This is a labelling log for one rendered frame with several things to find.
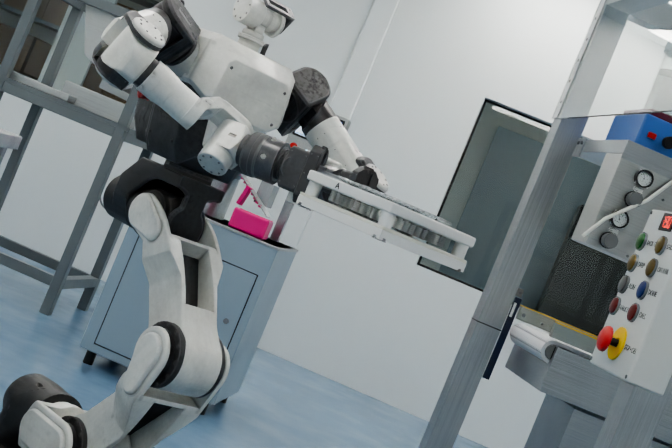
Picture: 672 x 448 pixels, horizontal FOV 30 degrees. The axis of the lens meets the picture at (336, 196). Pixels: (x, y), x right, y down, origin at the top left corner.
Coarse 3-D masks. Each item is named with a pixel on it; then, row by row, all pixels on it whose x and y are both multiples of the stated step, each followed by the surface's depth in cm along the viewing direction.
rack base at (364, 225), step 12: (300, 192) 240; (312, 204) 236; (324, 204) 234; (336, 216) 231; (348, 216) 229; (360, 216) 231; (360, 228) 226; (372, 228) 224; (384, 228) 222; (396, 240) 225; (408, 240) 227; (420, 252) 229; (432, 252) 232; (444, 252) 234; (444, 264) 234; (456, 264) 237
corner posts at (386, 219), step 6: (312, 186) 238; (318, 186) 239; (306, 192) 239; (312, 192) 238; (318, 192) 239; (384, 216) 223; (390, 216) 223; (378, 222) 224; (384, 222) 223; (390, 222) 223; (390, 228) 223; (456, 246) 238; (462, 246) 237; (468, 246) 238; (456, 252) 237; (462, 252) 237; (462, 258) 238
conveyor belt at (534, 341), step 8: (512, 328) 286; (520, 328) 282; (528, 328) 279; (512, 336) 284; (520, 336) 278; (528, 336) 273; (536, 336) 270; (544, 336) 268; (520, 344) 278; (528, 344) 271; (536, 344) 266; (544, 344) 262; (560, 344) 262; (568, 344) 273; (536, 352) 265; (544, 352) 262; (576, 352) 263; (584, 352) 264; (544, 360) 262
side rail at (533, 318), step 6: (522, 306) 287; (522, 312) 287; (528, 312) 287; (534, 312) 287; (516, 318) 287; (522, 318) 287; (528, 318) 287; (534, 318) 287; (540, 318) 288; (546, 318) 288; (534, 324) 287; (540, 324) 288; (546, 324) 288; (552, 324) 288; (564, 324) 288; (546, 330) 288; (594, 336) 289
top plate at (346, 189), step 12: (312, 180) 238; (324, 180) 236; (336, 180) 234; (348, 192) 231; (360, 192) 228; (372, 204) 225; (384, 204) 223; (396, 204) 222; (408, 216) 225; (420, 216) 227; (432, 228) 230; (444, 228) 232; (456, 240) 235; (468, 240) 237
